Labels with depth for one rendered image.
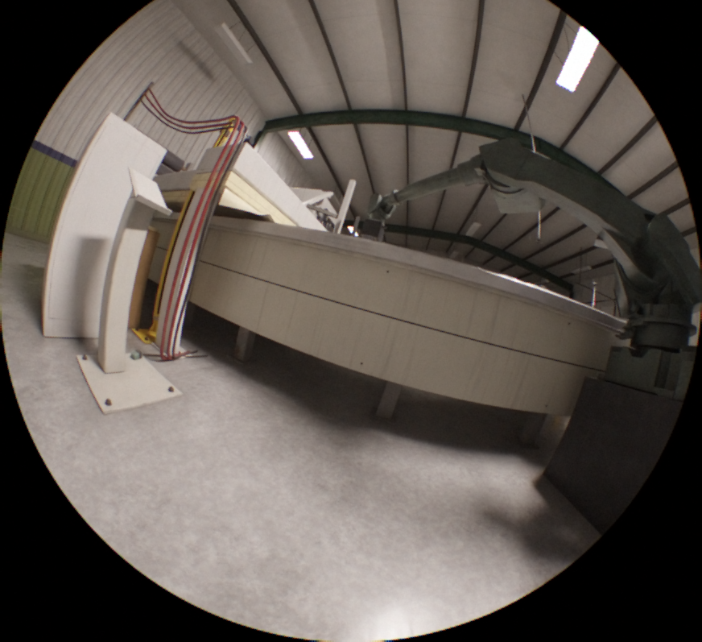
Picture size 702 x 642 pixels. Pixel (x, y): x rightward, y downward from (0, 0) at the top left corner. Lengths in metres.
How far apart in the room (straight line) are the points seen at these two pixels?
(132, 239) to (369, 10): 5.30
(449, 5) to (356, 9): 1.71
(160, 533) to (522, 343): 1.37
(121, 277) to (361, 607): 1.13
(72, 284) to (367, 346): 1.44
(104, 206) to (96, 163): 0.21
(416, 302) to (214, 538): 1.06
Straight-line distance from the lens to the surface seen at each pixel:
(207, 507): 0.66
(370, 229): 1.74
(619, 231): 1.15
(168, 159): 5.08
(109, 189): 1.33
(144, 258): 1.62
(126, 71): 5.92
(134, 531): 0.63
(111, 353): 1.07
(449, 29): 5.61
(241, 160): 1.30
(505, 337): 1.14
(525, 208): 1.62
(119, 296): 1.00
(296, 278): 1.15
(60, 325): 1.39
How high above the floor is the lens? 0.55
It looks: 3 degrees up
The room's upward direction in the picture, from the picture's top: 16 degrees clockwise
